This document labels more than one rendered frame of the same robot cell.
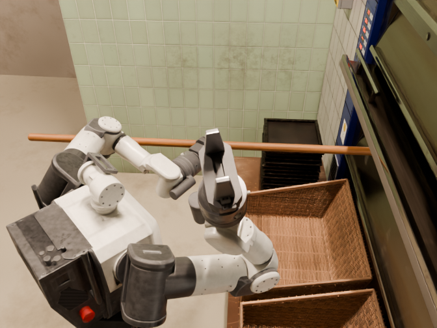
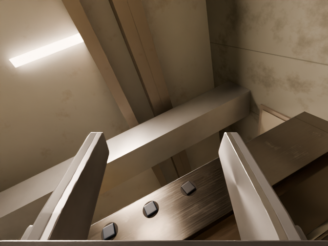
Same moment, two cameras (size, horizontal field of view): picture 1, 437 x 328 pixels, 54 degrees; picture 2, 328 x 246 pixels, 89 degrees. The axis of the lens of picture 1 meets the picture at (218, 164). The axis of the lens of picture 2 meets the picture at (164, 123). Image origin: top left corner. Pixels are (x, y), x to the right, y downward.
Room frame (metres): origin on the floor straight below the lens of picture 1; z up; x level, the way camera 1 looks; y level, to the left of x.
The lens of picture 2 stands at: (0.51, 0.08, 1.67)
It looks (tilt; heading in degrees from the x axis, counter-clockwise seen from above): 52 degrees up; 250
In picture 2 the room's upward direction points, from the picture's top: 38 degrees counter-clockwise
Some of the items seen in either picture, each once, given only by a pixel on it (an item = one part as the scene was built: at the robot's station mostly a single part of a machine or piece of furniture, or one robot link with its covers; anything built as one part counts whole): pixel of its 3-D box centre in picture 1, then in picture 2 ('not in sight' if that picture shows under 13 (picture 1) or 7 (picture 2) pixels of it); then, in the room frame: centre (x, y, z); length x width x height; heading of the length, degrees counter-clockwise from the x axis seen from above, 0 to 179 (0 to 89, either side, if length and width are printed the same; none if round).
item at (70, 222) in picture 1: (93, 254); not in sight; (0.70, 0.32, 1.27); 0.34 x 0.30 x 0.36; 40
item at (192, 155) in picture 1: (194, 159); not in sight; (1.16, 0.08, 1.21); 0.12 x 0.10 x 0.13; 142
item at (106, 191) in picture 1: (102, 187); not in sight; (0.73, 0.27, 1.47); 0.10 x 0.07 x 0.09; 40
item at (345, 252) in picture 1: (297, 241); not in sight; (1.21, -0.34, 0.72); 0.56 x 0.49 x 0.28; 176
